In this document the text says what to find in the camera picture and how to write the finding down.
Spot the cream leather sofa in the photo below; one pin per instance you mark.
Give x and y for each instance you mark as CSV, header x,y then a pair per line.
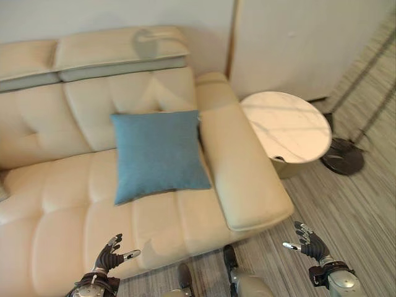
x,y
77,173

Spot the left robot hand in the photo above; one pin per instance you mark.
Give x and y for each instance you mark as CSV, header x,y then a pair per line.
x,y
109,255

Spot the round white marble side table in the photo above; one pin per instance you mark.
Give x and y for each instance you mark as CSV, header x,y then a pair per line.
x,y
286,130

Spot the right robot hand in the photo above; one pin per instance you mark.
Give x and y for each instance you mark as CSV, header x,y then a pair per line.
x,y
309,242

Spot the robot left leg and foot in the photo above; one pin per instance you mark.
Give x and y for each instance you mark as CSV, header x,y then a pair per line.
x,y
182,280

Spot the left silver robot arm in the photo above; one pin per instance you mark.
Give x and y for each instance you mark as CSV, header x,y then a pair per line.
x,y
92,284

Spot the blue square cushion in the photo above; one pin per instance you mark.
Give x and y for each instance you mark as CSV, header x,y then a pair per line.
x,y
157,154

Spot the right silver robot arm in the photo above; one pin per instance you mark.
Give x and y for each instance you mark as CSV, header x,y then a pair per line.
x,y
335,278

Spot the floor lamp with black base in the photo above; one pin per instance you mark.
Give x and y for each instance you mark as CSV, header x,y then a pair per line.
x,y
343,157

